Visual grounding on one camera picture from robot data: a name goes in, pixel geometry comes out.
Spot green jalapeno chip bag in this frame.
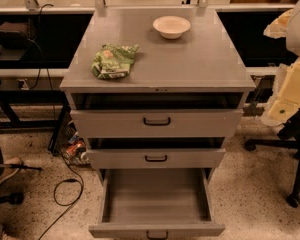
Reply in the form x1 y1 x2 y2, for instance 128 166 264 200
91 43 139 80

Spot grey drawer cabinet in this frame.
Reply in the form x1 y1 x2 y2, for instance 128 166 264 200
59 6 257 240

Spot top grey drawer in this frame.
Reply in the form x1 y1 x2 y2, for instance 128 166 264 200
71 110 243 138

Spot grey drawer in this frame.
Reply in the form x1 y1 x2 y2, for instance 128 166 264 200
71 110 243 138
89 168 225 240
87 148 225 169

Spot middle grey drawer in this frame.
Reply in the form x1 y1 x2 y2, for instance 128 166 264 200
87 148 225 169

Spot bottom grey drawer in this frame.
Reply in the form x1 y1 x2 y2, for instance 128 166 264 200
89 168 225 240

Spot orange can on floor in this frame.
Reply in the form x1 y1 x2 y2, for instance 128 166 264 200
66 141 86 158

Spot white bowl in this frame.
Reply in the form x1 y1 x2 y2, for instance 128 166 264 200
153 16 191 40

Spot yellow foam padded object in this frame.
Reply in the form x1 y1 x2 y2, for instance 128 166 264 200
261 57 300 126

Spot black floor cable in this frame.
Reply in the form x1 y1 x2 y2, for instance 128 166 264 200
37 157 85 240

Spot black hanging cable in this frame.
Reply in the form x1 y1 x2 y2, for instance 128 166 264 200
27 3 58 118

